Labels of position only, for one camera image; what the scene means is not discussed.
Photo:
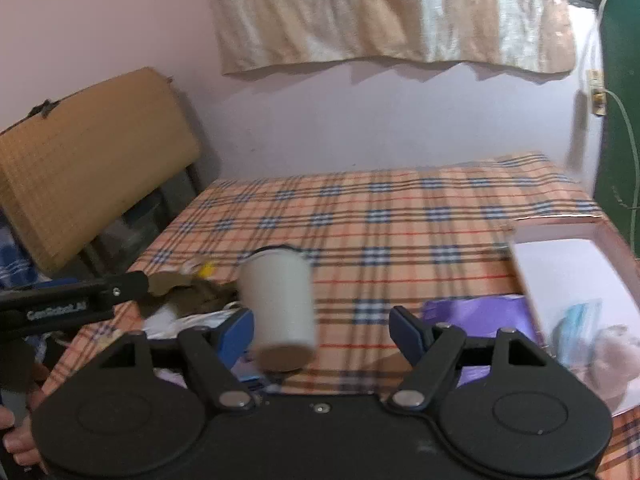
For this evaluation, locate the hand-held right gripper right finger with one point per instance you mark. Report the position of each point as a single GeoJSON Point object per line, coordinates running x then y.
{"type": "Point", "coordinates": [405, 333]}

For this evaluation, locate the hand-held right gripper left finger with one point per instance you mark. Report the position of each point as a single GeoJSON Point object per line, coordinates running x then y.
{"type": "Point", "coordinates": [238, 336]}

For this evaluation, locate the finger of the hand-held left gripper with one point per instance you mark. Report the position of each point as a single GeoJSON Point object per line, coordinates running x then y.
{"type": "Point", "coordinates": [125, 287]}

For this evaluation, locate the white paper cup black lid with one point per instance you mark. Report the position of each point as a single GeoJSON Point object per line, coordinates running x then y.
{"type": "Point", "coordinates": [280, 305]}

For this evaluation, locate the white fluffy cloth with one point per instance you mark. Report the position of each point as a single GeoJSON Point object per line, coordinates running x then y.
{"type": "Point", "coordinates": [172, 319]}

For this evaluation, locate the olive green cloth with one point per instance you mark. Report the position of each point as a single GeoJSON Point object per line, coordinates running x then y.
{"type": "Point", "coordinates": [192, 292]}

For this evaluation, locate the pink cardboard box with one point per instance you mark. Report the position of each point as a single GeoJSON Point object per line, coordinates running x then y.
{"type": "Point", "coordinates": [575, 280]}

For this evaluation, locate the person's left hand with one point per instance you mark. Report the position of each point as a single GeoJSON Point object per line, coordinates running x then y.
{"type": "Point", "coordinates": [20, 440]}

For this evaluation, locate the blue plaid shirt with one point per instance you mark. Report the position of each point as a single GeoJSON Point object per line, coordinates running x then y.
{"type": "Point", "coordinates": [12, 255]}

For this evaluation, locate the purple plastic bag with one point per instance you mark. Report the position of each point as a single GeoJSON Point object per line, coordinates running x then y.
{"type": "Point", "coordinates": [475, 315]}

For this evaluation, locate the yellow tape roll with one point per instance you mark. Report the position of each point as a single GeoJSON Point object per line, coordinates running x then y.
{"type": "Point", "coordinates": [206, 270]}

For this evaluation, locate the blue face mask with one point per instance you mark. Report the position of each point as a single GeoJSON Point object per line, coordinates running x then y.
{"type": "Point", "coordinates": [582, 327]}

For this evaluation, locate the pink plush toy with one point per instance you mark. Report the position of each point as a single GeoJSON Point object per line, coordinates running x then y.
{"type": "Point", "coordinates": [612, 360]}

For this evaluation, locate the beige hanging curtain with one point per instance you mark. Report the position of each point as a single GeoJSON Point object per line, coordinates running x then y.
{"type": "Point", "coordinates": [380, 10]}

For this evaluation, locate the green door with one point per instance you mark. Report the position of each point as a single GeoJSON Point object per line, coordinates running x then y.
{"type": "Point", "coordinates": [620, 60]}

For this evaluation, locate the dark wooden chair frame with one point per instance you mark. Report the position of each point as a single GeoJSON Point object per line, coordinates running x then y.
{"type": "Point", "coordinates": [145, 220]}

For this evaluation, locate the wall power socket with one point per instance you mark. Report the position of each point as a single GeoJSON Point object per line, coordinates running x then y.
{"type": "Point", "coordinates": [596, 92]}

